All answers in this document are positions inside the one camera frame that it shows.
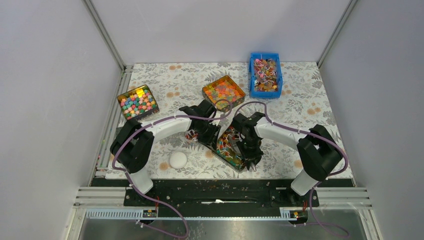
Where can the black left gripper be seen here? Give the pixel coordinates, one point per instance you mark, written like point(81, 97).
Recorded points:
point(211, 141)

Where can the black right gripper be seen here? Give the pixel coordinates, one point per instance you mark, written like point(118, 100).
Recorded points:
point(254, 157)

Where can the white jar lid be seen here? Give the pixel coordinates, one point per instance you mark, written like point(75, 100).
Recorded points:
point(178, 160)

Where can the metal scoop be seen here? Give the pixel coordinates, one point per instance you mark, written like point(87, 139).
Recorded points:
point(247, 156)

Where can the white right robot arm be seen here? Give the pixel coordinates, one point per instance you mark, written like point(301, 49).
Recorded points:
point(318, 152)

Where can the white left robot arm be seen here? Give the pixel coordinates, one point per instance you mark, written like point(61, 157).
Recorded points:
point(133, 144)

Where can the green tin with gummy candies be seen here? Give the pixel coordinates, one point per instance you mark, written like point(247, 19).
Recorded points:
point(224, 94)

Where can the green tin with star candies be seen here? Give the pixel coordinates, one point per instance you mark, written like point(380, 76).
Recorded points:
point(138, 103)

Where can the floral tablecloth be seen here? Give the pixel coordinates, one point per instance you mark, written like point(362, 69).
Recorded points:
point(303, 103)

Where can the blue plastic bin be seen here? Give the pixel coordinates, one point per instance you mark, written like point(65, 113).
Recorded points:
point(266, 77)

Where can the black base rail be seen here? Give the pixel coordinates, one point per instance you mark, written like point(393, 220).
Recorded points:
point(247, 195)

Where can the grey slotted cable duct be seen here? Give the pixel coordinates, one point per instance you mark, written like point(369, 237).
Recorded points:
point(192, 213)

